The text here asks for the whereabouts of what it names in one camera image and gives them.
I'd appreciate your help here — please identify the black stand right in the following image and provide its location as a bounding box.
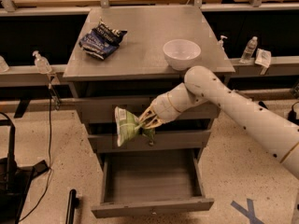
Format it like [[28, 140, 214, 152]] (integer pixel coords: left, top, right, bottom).
[[258, 101, 299, 125]]

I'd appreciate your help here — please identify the black cable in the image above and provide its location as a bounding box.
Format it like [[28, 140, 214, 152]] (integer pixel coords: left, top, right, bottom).
[[18, 84, 54, 223]]

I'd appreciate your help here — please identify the white paper packet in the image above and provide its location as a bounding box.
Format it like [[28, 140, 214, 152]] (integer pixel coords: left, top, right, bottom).
[[255, 49, 272, 68]]

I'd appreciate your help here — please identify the black tube bottom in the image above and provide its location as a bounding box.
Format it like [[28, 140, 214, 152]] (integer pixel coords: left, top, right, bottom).
[[65, 189, 79, 224]]

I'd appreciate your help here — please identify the clear bottle far left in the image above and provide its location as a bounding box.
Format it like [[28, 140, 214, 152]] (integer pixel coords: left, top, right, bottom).
[[0, 56, 9, 73]]

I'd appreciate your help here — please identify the black stand left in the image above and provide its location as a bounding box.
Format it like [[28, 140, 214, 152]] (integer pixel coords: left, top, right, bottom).
[[0, 113, 50, 224]]

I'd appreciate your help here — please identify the folded cloth on rail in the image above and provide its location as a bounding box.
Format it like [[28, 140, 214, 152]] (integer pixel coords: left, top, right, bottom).
[[232, 90, 252, 101]]

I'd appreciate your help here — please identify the left hand sanitizer bottle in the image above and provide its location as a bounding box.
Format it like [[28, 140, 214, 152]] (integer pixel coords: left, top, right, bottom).
[[33, 50, 52, 74]]

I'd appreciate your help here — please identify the small sanitizer pump bottle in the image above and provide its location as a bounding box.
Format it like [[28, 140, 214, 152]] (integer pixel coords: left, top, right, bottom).
[[218, 35, 228, 50]]

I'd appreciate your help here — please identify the white bowl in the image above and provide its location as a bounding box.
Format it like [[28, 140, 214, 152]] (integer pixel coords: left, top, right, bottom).
[[163, 39, 201, 71]]

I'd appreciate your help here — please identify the blue black chip bag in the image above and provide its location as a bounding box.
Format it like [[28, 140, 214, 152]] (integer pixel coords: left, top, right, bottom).
[[78, 21, 127, 61]]

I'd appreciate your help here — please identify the grey bottom drawer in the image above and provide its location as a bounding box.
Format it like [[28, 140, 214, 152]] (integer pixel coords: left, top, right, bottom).
[[92, 149, 214, 218]]

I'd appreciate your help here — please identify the grey middle drawer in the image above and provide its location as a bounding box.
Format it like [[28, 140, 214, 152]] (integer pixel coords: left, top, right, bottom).
[[88, 130, 211, 153]]

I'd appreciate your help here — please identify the grey drawer cabinet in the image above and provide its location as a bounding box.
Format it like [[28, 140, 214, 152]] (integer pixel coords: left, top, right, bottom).
[[63, 5, 235, 161]]

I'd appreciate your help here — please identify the black stand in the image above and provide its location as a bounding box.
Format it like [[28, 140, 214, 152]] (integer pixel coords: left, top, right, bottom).
[[258, 101, 299, 125], [0, 113, 50, 224]]

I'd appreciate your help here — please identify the grey top drawer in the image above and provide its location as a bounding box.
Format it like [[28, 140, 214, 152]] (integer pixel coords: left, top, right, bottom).
[[75, 95, 220, 123]]

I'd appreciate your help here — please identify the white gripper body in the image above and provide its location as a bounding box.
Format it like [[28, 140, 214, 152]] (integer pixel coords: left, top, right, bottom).
[[151, 93, 180, 123]]

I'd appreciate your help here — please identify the clear water bottle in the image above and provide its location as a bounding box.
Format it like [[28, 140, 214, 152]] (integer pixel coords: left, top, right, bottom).
[[240, 36, 258, 63]]

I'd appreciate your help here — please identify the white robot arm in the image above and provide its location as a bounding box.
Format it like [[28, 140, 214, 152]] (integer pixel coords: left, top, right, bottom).
[[139, 66, 299, 178]]

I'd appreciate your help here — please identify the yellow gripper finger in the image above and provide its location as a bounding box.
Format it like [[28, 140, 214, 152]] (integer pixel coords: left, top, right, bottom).
[[143, 117, 163, 129], [139, 105, 156, 121]]

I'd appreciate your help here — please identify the green jalapeno chip bag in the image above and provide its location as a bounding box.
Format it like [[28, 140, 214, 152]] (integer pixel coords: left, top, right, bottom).
[[114, 106, 155, 147]]

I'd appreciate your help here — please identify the grey drawer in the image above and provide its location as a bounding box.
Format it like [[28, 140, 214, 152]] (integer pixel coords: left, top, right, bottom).
[[88, 130, 211, 153], [92, 149, 214, 218], [75, 95, 220, 123]]

